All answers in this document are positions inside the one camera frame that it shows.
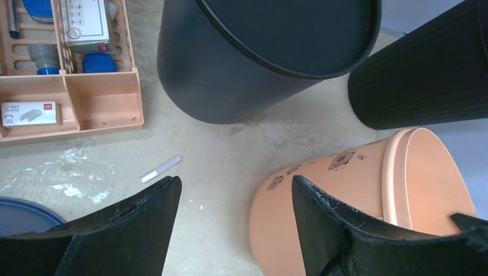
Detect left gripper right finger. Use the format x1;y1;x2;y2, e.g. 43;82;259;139
292;175;487;275

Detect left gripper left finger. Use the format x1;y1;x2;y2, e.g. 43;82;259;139
1;177;182;275

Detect orange plastic bucket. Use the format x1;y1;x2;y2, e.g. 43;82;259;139
249;128;476;275

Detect large blue plastic bucket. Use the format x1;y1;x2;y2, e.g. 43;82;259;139
1;197;67;237

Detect black ribbed bin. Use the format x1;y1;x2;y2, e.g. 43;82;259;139
348;1;487;130

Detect dark navy cylindrical bin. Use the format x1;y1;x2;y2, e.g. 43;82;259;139
157;0;382;124

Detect small grey pen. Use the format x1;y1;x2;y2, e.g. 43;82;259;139
140;155;182;183

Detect white staples box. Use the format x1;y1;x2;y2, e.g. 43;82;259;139
1;101;60;128

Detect orange plastic file organizer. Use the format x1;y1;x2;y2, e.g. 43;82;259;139
1;1;144;146

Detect grey blue glue stick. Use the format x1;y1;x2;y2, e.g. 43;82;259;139
28;43;60;75

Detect small boxes in organizer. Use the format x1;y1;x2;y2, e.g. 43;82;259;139
60;0;115;54

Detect blue capped marker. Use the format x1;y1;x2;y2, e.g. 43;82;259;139
6;0;20;39

